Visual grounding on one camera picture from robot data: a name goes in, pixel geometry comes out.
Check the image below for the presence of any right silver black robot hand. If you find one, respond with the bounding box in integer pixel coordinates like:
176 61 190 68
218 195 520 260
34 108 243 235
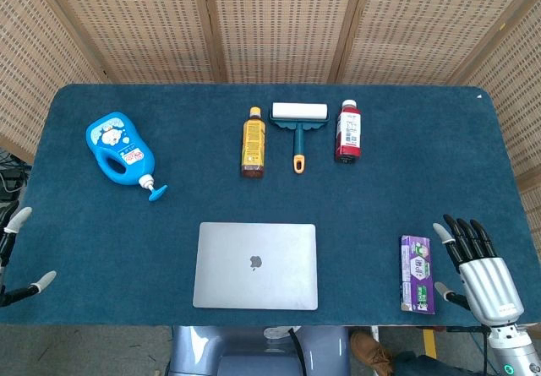
432 214 526 327

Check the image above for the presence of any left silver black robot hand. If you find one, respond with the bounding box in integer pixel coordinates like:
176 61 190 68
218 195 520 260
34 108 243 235
0 206 57 308

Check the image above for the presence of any silver laptop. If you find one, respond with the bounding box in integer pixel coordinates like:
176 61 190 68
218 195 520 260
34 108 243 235
192 221 319 311

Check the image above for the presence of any woven folding screen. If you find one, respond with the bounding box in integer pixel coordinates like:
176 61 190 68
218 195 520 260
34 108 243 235
0 0 541 267

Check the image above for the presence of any purple toothpaste box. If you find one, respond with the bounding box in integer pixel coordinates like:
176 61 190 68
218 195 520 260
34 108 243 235
399 234 436 315

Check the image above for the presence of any teal trouser leg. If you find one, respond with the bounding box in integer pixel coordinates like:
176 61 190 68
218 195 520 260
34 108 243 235
391 350 470 376

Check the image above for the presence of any blue detergent pump bottle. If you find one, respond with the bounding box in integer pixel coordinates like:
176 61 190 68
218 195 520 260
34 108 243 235
85 111 169 203

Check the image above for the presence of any brown boot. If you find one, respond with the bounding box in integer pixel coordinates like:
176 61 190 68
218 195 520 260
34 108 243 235
349 330 395 376

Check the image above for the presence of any red juice bottle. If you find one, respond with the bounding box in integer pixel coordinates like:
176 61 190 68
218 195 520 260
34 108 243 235
334 99 363 165

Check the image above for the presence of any blue table cloth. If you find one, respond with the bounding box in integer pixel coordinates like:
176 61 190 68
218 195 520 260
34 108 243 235
0 83 541 327

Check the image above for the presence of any blue-grey robot torso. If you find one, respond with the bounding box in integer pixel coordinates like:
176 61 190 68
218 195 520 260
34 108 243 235
165 324 352 376

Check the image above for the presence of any yellow label tea bottle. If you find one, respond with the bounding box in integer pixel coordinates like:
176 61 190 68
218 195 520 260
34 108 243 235
240 106 267 179

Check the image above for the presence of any black floor cables bundle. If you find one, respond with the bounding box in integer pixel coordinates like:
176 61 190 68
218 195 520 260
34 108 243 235
0 150 27 203

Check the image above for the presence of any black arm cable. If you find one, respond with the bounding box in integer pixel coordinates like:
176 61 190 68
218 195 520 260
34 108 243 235
439 324 498 376

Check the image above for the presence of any black torso cable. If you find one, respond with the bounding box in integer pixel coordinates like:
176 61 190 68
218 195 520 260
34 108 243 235
288 326 308 376

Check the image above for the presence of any teal handle lint roller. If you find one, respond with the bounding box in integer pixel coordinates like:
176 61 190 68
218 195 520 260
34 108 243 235
270 101 331 175

